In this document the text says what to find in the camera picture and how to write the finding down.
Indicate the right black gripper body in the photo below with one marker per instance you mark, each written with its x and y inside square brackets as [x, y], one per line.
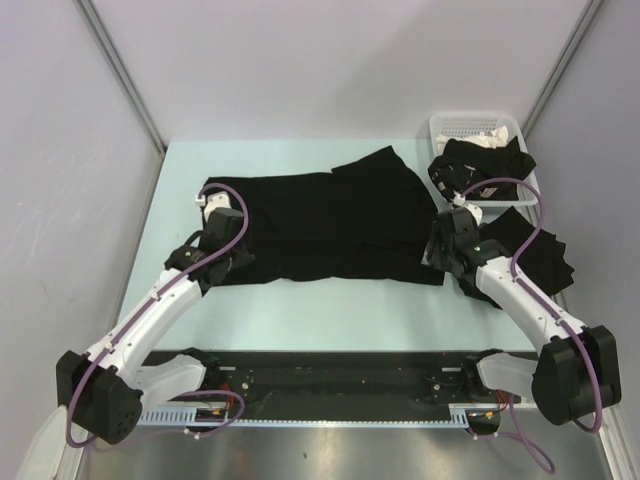
[437, 250]

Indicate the black t shirt blue logo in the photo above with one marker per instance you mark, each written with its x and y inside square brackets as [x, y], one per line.
[368, 219]

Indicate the white plastic laundry basket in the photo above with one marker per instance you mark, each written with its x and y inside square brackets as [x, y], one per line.
[495, 197]

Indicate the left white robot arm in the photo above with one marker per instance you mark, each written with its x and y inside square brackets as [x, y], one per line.
[106, 389]

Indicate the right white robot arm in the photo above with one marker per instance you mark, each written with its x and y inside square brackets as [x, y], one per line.
[489, 277]

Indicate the black shirts in basket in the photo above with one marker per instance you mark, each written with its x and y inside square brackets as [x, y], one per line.
[463, 165]

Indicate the folded black shirt stack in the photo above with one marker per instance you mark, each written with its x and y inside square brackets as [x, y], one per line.
[543, 261]

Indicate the white cloth in basket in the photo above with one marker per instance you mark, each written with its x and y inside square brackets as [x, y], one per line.
[496, 138]

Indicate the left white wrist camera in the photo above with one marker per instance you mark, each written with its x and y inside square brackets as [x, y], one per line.
[210, 203]

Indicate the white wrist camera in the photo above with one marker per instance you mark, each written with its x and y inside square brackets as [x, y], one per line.
[476, 212]
[210, 203]

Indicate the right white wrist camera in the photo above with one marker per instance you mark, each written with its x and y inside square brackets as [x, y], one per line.
[476, 212]

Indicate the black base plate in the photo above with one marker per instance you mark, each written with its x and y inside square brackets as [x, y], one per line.
[356, 381]

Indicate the slotted cable duct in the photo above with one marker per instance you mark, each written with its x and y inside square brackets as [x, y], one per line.
[415, 415]

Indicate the left aluminium frame post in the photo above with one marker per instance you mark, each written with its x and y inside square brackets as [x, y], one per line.
[115, 62]

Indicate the aluminium frame post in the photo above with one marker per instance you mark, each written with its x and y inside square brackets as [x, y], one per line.
[579, 32]
[115, 62]

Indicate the right aluminium frame post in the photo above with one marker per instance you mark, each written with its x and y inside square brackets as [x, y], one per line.
[579, 32]

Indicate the aluminium rail right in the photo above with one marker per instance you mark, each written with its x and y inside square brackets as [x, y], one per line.
[577, 375]

